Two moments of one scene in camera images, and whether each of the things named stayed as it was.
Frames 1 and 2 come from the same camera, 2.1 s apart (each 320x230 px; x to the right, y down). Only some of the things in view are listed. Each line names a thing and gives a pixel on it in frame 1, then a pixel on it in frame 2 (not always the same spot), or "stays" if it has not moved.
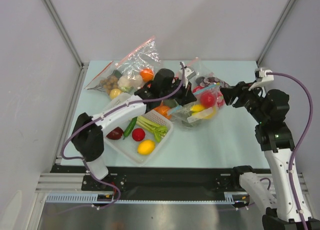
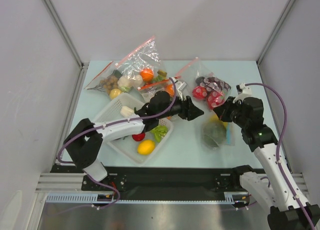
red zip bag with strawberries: (208, 90) stays
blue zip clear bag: (195, 113) to (216, 134)
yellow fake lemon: (146, 147) stays
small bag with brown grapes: (107, 80) stays
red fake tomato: (138, 134) stays
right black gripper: (236, 95) to (222, 110)
